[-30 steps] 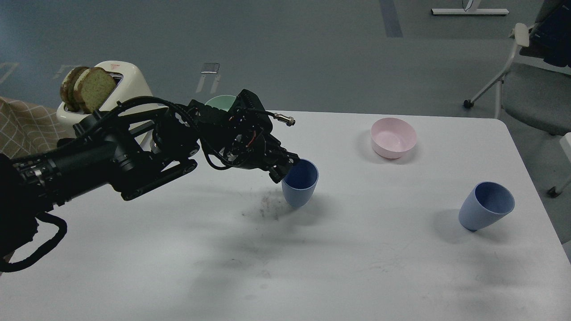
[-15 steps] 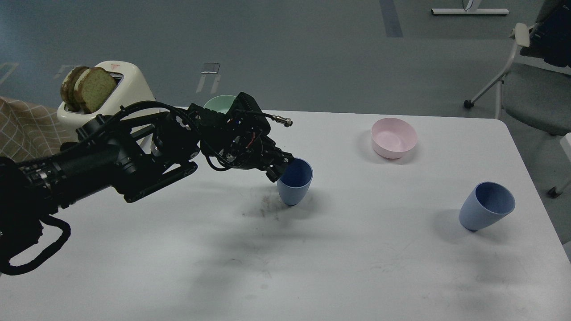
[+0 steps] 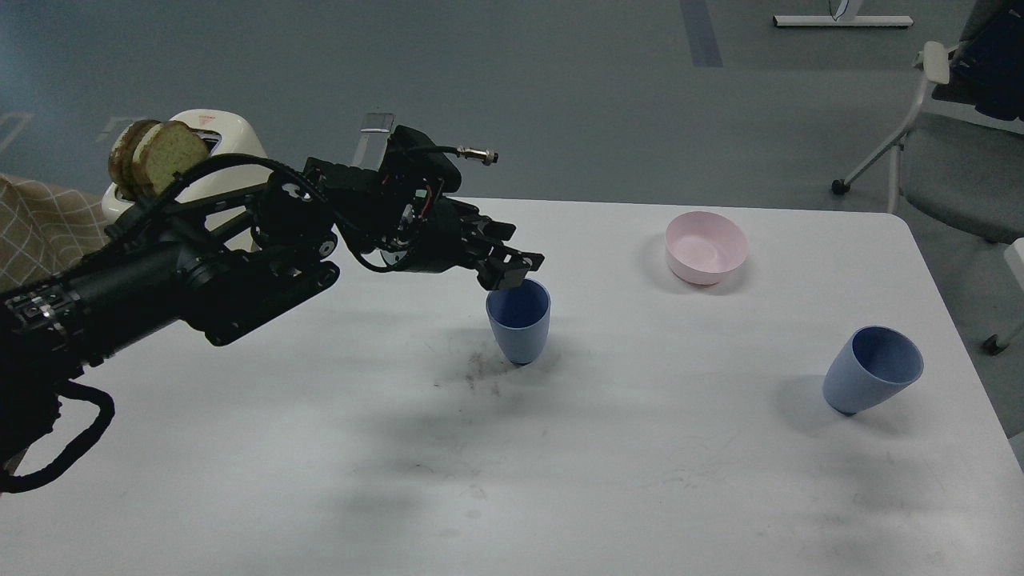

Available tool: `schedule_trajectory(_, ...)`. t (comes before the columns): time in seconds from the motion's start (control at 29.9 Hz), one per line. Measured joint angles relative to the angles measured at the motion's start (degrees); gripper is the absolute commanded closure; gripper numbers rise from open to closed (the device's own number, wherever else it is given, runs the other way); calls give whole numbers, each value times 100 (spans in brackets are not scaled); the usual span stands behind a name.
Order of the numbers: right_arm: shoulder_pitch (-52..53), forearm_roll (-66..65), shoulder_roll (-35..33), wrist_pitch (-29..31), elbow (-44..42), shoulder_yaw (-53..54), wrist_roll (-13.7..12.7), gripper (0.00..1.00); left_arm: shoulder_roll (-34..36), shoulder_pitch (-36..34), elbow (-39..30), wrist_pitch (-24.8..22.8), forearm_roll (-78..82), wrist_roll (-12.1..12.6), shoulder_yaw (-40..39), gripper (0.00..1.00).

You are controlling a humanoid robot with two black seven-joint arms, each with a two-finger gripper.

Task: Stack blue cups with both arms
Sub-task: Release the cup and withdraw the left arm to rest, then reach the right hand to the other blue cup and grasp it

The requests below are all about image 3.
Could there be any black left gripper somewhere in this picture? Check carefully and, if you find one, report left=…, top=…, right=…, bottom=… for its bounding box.
left=381, top=197, right=545, bottom=291

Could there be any blue cup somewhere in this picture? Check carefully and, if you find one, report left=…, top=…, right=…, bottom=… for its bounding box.
left=822, top=326, right=925, bottom=415
left=484, top=278, right=552, bottom=366

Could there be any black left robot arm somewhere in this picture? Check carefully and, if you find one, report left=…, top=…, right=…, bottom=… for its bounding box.
left=2, top=146, right=544, bottom=494

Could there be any pink bowl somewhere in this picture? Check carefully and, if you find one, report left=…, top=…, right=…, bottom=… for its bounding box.
left=663, top=210, right=750, bottom=286

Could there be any cream white toaster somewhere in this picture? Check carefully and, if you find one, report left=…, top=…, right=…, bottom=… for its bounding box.
left=100, top=109, right=270, bottom=225

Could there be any toast slice front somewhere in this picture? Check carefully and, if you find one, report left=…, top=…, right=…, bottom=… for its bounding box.
left=130, top=120, right=210, bottom=199

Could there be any toast slice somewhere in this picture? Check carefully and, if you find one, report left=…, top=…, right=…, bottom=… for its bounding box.
left=106, top=119, right=162, bottom=190
left=130, top=120, right=210, bottom=199

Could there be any toast slice rear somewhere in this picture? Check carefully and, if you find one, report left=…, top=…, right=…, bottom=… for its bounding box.
left=106, top=119, right=162, bottom=190

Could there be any white table base foot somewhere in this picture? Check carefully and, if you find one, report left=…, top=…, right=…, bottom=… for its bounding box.
left=772, top=1, right=914, bottom=29

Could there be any beige checkered cloth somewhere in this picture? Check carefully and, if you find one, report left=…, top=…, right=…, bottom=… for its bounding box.
left=1, top=174, right=106, bottom=292

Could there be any grey office chair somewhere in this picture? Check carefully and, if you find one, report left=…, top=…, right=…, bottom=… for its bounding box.
left=830, top=41, right=1023, bottom=244

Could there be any dark blue garment on chair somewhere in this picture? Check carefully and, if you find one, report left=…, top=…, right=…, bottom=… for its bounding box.
left=932, top=1, right=1023, bottom=122

